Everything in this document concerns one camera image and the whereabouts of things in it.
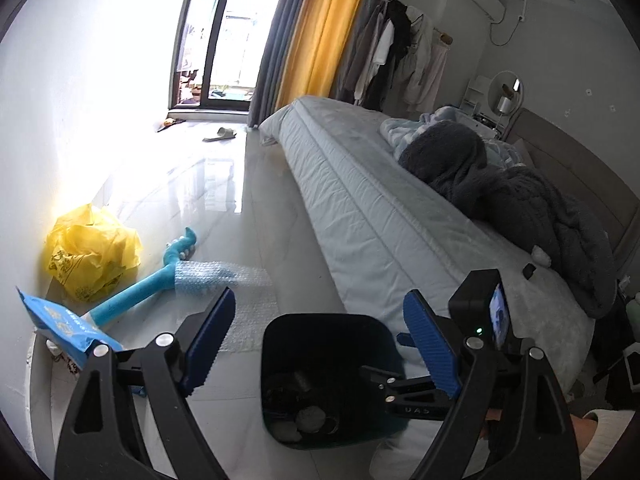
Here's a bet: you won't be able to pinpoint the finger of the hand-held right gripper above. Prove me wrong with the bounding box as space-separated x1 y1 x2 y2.
360 365 442 404

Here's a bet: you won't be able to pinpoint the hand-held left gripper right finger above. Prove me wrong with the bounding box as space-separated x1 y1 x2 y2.
402 289 583 480

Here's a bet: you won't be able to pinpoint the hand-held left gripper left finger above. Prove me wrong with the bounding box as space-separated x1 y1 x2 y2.
56 287 237 480

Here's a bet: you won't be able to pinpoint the clear bubble wrap sheet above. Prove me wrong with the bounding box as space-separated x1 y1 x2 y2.
174 259 277 357

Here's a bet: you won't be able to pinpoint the black trash bin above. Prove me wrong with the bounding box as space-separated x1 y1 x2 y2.
260 313 407 451

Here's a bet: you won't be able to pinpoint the white sock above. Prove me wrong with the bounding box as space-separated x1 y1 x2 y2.
294 406 327 434

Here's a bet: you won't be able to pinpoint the blue plastic claw stick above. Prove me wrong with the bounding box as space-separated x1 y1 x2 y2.
89 227 199 329

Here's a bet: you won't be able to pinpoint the dark grey fleece blanket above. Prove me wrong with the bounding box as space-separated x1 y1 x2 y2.
399 121 619 319

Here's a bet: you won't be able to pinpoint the blue paper packet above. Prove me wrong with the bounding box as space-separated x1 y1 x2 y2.
15 286 126 377

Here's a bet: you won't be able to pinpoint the yellow plastic bag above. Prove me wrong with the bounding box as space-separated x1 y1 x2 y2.
42 203 144 304

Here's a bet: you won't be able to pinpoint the bed with grey sheet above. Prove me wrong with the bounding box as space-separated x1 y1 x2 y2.
259 96 597 443

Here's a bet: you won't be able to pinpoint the beige bed headboard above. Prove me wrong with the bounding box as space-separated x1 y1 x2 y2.
504 107 640 263

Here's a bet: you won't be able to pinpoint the light blue patterned blanket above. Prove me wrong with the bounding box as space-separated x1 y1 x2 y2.
379 106 527 169

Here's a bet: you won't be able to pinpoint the white shelf unit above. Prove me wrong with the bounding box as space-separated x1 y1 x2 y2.
461 75 494 117

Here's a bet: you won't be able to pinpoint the white standing fan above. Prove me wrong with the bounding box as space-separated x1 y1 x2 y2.
486 70 525 132

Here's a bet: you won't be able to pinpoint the pale pink hanging pants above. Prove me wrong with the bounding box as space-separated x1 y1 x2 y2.
424 34 450 97

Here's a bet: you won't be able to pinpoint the grey hanging coat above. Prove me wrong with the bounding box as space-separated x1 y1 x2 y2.
342 7 387 105

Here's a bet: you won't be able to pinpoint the white hanging shirt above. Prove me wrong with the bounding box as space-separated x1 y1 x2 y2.
369 20 397 70

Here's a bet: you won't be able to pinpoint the black hanging garment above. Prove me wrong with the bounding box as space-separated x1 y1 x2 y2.
385 0 417 62

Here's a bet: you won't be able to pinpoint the grey curtain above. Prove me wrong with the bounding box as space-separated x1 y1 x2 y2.
249 0 323 129

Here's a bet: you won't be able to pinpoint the glass balcony door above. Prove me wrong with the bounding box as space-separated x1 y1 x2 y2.
166 0 297 112

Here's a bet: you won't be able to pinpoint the yellow curtain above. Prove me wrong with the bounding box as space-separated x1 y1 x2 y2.
274 0 374 112

